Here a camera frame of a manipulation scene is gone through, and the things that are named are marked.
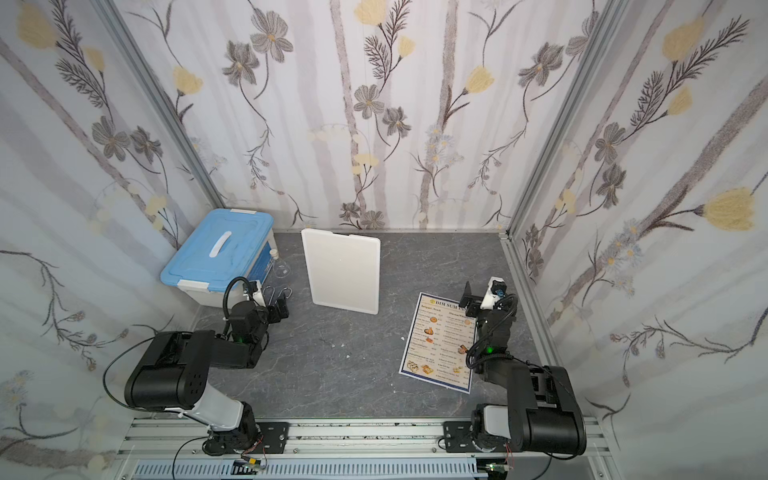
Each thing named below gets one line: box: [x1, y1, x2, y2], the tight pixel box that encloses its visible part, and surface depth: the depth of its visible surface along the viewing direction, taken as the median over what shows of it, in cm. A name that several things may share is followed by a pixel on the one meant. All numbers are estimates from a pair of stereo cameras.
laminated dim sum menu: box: [398, 292, 477, 395], surface depth 92 cm
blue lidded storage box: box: [160, 208, 277, 308], surface depth 92 cm
